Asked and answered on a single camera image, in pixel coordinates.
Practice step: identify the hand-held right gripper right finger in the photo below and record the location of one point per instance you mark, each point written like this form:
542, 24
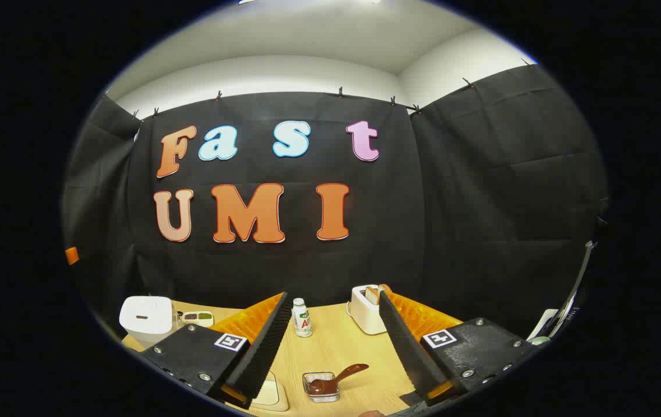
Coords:
408, 347

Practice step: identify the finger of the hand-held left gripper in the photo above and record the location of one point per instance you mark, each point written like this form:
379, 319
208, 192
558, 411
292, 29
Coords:
72, 255

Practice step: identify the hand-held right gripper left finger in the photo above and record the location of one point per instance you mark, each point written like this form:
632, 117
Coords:
266, 347

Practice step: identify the brown wooden spoon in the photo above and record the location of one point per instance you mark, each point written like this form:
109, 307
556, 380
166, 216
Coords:
353, 369

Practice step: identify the white rice cooker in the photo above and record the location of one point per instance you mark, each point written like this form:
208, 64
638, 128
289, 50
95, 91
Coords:
145, 324

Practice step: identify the white green drink bottle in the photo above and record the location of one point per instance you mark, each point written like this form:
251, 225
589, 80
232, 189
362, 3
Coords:
302, 321

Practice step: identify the beige tray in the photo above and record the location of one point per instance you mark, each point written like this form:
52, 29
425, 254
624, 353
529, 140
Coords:
272, 397

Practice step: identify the cream toaster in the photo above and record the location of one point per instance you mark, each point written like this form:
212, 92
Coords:
365, 315

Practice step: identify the small divided grain dish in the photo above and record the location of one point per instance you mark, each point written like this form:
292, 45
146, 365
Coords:
198, 317

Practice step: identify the black backdrop cloth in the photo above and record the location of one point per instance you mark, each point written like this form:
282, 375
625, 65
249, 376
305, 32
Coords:
394, 231

